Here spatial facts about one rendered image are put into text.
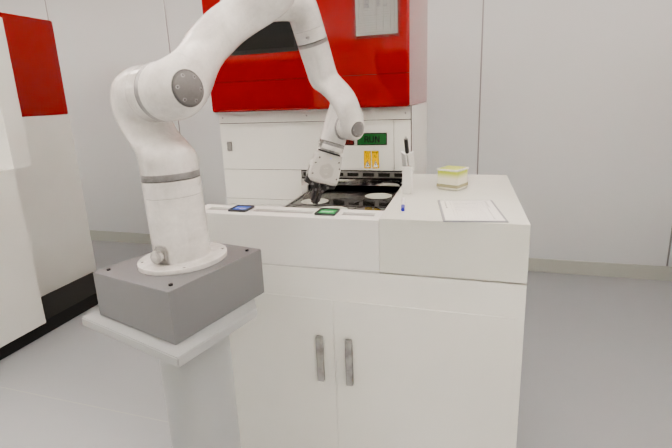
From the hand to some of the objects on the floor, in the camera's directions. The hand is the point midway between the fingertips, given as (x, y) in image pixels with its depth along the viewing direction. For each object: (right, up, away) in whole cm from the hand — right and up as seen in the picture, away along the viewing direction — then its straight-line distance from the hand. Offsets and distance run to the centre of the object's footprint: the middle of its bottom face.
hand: (315, 197), depth 140 cm
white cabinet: (+17, -92, +21) cm, 96 cm away
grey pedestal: (-29, -106, -32) cm, 115 cm away
